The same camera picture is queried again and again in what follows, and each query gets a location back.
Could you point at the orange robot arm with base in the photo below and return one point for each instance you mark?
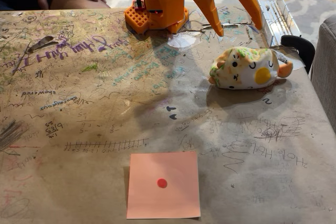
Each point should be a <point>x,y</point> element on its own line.
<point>164,3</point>

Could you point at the plush cat taco toy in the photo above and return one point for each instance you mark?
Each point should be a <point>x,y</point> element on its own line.
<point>246,69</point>

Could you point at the small red round object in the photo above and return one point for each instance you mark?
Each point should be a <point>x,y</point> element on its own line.
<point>162,183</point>

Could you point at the grey couch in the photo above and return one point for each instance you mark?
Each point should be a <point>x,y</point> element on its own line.
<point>326,72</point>

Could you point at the scribbled brown paper table cover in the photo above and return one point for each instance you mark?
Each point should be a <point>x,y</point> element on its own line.
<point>78,103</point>

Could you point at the torn tape strip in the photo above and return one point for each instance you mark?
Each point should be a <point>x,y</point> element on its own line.
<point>42,43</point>

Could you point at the pink sticky note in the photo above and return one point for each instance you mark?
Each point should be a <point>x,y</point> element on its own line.
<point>162,203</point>

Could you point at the metal hinge bracket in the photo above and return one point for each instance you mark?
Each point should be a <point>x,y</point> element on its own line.
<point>278,16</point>

